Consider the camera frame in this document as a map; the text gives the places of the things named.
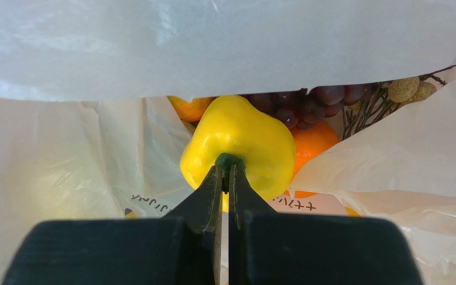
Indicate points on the orange fruit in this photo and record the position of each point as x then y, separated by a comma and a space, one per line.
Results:
312, 142

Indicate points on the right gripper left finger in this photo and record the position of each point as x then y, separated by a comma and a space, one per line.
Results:
182, 247

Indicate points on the translucent plastic bag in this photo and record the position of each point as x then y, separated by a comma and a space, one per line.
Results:
86, 130

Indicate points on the yellow bell pepper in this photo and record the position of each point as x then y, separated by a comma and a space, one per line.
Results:
233, 126

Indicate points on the green orange mango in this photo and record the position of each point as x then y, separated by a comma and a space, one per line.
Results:
190, 111

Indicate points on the red grape bunch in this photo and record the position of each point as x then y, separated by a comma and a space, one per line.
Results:
302, 109

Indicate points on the dried longan bunch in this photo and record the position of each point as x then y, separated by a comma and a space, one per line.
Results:
386, 97

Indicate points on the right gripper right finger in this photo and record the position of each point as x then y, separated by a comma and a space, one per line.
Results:
267, 247

